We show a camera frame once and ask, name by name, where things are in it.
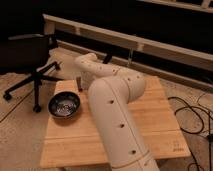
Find dark metal bowl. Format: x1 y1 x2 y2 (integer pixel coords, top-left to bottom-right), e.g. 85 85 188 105
48 91 80 119

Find white shelf frame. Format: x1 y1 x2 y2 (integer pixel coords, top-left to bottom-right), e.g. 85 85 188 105
44 0 213 71

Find black floor cables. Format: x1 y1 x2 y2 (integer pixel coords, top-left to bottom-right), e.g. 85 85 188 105
167 93 213 171

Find dark brown block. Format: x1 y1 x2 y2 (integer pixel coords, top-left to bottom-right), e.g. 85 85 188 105
76 77 83 92

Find black office chair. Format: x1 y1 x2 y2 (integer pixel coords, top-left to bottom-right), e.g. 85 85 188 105
0 35 60 112

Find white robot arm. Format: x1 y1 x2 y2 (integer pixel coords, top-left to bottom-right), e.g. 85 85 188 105
75 53 160 171

